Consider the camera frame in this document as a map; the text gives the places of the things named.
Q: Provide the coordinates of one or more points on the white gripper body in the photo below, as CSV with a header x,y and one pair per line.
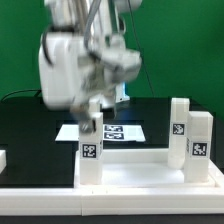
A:
x,y
67,73

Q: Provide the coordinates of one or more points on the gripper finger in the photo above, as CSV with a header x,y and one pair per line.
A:
x,y
86,122

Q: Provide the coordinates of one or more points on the white desk top tray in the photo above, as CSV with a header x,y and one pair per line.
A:
x,y
142,172

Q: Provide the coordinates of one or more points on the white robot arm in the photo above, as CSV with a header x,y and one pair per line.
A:
x,y
96,21

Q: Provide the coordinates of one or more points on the fiducial marker sheet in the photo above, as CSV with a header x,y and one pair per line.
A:
x,y
69,132

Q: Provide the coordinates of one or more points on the white front fence bar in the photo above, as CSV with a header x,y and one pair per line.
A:
x,y
62,202

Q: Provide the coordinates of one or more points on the white left fence block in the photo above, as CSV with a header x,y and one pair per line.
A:
x,y
3,162

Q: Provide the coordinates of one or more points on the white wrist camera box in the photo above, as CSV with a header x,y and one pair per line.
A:
x,y
121,64

